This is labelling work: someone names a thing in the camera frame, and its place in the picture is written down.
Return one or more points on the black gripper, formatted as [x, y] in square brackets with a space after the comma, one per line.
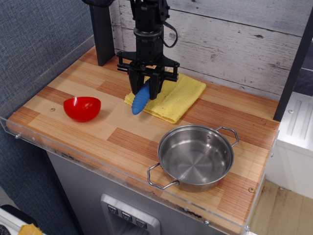
[149, 52]

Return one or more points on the blue handled metal spork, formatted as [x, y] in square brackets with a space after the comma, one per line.
[143, 96]

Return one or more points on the stainless steel pot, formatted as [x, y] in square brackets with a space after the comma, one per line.
[196, 157]

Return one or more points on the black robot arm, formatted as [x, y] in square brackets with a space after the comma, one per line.
[151, 16]

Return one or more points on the red plastic bowl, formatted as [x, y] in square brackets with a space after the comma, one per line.
[82, 109]

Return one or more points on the black vertical post right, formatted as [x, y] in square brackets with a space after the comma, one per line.
[295, 69]

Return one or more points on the yellow towel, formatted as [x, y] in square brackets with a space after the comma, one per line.
[175, 98]

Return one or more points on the grey toy fridge cabinet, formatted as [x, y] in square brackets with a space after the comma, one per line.
[104, 205]

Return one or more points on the clear acrylic table guard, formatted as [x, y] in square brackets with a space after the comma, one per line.
[125, 146]

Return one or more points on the white toy sink unit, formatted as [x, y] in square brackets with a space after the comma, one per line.
[290, 164]

